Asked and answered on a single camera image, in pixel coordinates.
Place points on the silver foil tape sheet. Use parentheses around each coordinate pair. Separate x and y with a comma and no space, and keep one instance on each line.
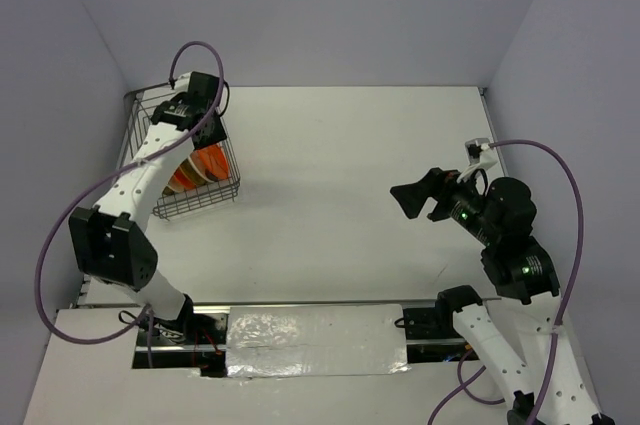
(331,340)

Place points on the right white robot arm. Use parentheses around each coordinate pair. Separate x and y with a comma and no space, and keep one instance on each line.
(542,383)

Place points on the black metal base rail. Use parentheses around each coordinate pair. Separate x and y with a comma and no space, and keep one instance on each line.
(429,339)

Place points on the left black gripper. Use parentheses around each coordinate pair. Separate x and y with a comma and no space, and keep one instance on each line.
(219,133)

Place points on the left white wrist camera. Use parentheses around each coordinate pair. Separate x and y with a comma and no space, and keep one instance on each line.
(181,83)

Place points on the orange plastic plate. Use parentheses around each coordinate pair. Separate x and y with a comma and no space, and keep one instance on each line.
(210,164)

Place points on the yellow patterned plate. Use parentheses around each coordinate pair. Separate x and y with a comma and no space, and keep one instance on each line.
(183,179)

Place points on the grey wire dish rack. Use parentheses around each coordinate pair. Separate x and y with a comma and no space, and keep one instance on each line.
(139,107)

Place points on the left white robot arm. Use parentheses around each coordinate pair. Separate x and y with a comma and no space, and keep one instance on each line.
(109,238)

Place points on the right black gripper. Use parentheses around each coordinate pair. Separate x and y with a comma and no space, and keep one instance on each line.
(411,195)

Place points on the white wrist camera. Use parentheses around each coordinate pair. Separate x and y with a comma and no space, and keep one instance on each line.
(481,157)
(181,83)

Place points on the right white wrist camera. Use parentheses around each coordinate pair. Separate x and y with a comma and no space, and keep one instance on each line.
(481,157)

